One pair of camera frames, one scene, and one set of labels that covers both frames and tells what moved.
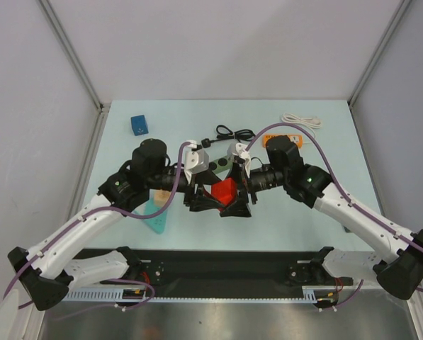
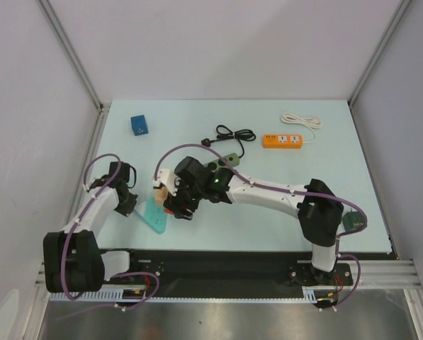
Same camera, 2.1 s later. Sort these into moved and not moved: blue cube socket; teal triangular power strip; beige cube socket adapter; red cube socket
Moved: red cube socket
Not moved: blue cube socket; teal triangular power strip; beige cube socket adapter
